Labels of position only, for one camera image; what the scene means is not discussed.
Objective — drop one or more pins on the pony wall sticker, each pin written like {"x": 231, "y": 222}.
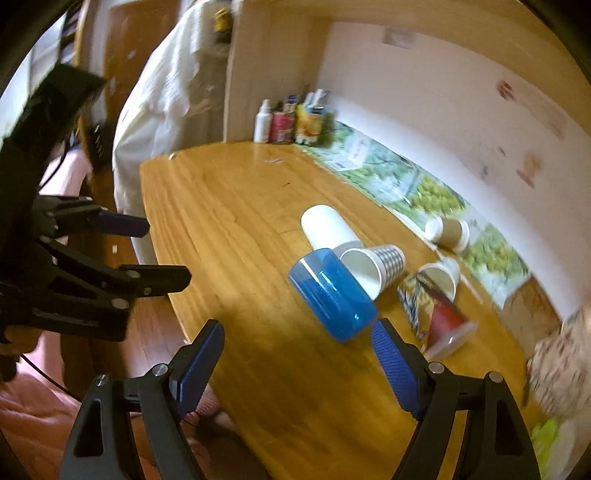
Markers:
{"x": 531, "y": 166}

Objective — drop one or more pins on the bamboo print white cup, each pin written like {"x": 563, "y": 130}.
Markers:
{"x": 445, "y": 274}

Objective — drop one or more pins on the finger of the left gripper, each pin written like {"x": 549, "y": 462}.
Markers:
{"x": 49, "y": 286}
{"x": 60, "y": 216}

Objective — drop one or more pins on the red patterned plastic cup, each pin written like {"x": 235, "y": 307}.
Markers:
{"x": 439, "y": 326}

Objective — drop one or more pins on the plain white paper cup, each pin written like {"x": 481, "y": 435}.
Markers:
{"x": 326, "y": 229}

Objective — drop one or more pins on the grape print paper sheet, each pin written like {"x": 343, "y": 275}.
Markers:
{"x": 416, "y": 197}

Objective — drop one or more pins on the green tissue pack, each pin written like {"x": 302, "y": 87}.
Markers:
{"x": 554, "y": 442}

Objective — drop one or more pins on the checkered paper cup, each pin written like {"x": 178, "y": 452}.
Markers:
{"x": 376, "y": 268}

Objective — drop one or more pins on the white spray bottle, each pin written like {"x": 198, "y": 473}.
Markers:
{"x": 261, "y": 132}

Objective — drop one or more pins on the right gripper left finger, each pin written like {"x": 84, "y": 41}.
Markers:
{"x": 101, "y": 444}

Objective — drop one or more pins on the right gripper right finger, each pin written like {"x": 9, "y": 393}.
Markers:
{"x": 496, "y": 443}

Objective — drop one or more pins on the brown sleeve paper cup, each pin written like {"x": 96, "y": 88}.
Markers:
{"x": 450, "y": 233}

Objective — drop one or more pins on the blue plastic cup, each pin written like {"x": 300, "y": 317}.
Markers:
{"x": 333, "y": 294}

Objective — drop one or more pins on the red pen holder can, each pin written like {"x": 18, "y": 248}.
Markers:
{"x": 282, "y": 128}

